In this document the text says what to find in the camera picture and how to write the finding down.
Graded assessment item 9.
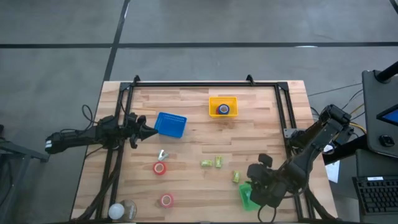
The white paper sheet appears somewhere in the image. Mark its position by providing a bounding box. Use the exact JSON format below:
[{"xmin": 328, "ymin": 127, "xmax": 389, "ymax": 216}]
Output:
[{"xmin": 324, "ymin": 160, "xmax": 341, "ymax": 184}]

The white round ball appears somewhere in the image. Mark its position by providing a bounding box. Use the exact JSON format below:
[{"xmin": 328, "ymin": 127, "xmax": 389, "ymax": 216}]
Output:
[{"xmin": 108, "ymin": 203, "xmax": 125, "ymax": 220}]

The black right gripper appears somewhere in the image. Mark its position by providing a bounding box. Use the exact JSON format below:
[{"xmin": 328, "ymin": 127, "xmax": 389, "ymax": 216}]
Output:
[{"xmin": 247, "ymin": 163, "xmax": 289, "ymax": 208}]

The black pole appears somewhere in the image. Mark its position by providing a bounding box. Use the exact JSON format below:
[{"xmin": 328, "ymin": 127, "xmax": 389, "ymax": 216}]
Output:
[{"xmin": 374, "ymin": 60, "xmax": 398, "ymax": 83}]

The clear round glass dish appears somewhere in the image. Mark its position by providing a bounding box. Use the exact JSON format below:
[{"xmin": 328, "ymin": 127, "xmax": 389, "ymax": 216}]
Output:
[{"xmin": 119, "ymin": 199, "xmax": 138, "ymax": 222}]

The green plastic basket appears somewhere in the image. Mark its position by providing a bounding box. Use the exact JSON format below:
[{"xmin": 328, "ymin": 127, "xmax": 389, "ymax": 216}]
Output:
[{"xmin": 238, "ymin": 182, "xmax": 262, "ymax": 212}]

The dark grey side desk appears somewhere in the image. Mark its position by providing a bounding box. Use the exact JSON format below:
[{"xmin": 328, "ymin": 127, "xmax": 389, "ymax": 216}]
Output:
[{"xmin": 361, "ymin": 68, "xmax": 398, "ymax": 159}]

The black computer keyboard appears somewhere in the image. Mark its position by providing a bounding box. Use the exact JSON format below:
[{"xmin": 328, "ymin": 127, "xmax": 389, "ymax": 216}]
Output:
[{"xmin": 351, "ymin": 175, "xmax": 398, "ymax": 216}]

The black right camera cable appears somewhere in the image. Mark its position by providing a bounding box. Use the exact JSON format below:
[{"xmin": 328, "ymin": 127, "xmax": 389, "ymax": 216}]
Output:
[{"xmin": 256, "ymin": 203, "xmax": 278, "ymax": 223}]

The black aluminium table frame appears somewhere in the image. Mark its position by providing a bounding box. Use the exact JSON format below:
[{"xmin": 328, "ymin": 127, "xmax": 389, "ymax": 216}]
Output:
[{"xmin": 72, "ymin": 74, "xmax": 337, "ymax": 222}]

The grey metal mounting plate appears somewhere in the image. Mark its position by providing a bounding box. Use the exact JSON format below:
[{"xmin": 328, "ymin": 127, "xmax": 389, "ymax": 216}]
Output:
[{"xmin": 283, "ymin": 127, "xmax": 300, "ymax": 139}]

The yellow plastic basket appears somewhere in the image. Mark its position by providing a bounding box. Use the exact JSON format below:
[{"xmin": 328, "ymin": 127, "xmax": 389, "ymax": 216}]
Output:
[{"xmin": 208, "ymin": 96, "xmax": 239, "ymax": 119}]

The blue lit screen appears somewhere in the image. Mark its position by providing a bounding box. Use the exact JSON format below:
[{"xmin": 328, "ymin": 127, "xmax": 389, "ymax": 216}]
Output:
[{"xmin": 376, "ymin": 104, "xmax": 398, "ymax": 127}]

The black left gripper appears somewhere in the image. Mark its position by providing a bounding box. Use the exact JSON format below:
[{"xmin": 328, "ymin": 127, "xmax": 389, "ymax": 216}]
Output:
[{"xmin": 123, "ymin": 111, "xmax": 159, "ymax": 150}]

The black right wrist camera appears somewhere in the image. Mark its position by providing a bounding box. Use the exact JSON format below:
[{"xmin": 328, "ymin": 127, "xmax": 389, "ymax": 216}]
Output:
[{"xmin": 257, "ymin": 153, "xmax": 274, "ymax": 169}]

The grey metal stand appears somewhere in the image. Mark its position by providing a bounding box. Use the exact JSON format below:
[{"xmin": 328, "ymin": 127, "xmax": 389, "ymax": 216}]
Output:
[{"xmin": 0, "ymin": 124, "xmax": 50, "ymax": 224}]

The blue plastic basket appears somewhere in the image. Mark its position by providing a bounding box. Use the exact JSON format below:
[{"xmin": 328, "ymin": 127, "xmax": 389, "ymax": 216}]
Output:
[{"xmin": 154, "ymin": 111, "xmax": 188, "ymax": 139}]

